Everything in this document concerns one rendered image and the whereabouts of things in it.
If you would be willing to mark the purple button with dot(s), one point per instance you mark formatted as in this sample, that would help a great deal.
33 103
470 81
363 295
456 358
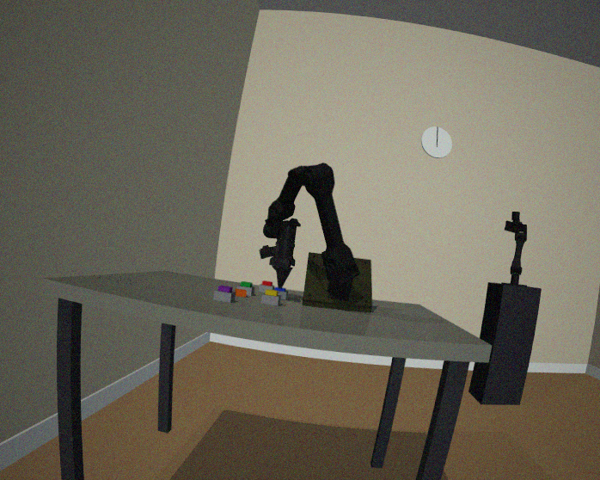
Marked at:
224 294

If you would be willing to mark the blue button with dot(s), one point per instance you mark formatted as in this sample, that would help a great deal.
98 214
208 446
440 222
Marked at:
282 292

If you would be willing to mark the yellow button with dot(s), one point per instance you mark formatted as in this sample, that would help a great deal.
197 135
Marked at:
271 297

